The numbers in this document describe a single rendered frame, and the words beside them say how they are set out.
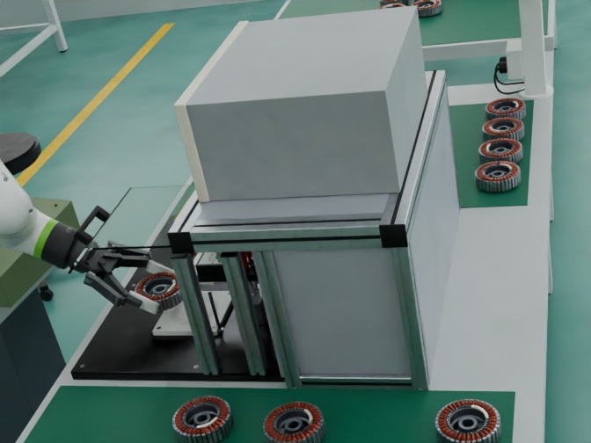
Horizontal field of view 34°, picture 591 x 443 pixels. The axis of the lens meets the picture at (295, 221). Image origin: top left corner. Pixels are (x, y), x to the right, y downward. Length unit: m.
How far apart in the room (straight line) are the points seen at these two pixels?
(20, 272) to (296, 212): 0.94
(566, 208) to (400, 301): 2.17
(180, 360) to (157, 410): 0.13
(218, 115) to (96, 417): 0.66
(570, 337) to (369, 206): 1.57
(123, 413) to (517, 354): 0.78
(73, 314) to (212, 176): 2.05
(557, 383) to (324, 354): 1.28
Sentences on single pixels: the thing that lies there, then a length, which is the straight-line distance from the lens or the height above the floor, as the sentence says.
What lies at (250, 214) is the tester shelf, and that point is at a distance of 1.80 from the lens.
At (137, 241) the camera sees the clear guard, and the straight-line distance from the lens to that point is 1.92.
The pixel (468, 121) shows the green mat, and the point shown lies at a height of 0.75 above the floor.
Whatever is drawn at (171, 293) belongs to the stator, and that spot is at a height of 0.85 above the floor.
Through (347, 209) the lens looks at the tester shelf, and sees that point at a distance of 1.75.
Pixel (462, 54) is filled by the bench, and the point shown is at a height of 0.71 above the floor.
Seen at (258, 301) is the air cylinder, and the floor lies 0.82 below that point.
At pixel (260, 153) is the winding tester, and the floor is 1.21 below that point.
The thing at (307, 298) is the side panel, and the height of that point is 0.96.
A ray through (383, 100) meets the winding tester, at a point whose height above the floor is 1.30.
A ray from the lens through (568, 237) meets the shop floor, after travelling 3.70.
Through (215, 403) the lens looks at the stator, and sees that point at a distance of 1.91.
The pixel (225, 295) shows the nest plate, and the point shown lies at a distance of 2.21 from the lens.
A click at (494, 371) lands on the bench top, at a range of 1.92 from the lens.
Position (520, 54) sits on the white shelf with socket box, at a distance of 2.92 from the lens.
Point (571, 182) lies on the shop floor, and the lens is 4.06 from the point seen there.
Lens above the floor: 1.97
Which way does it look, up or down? 29 degrees down
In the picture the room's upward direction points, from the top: 12 degrees counter-clockwise
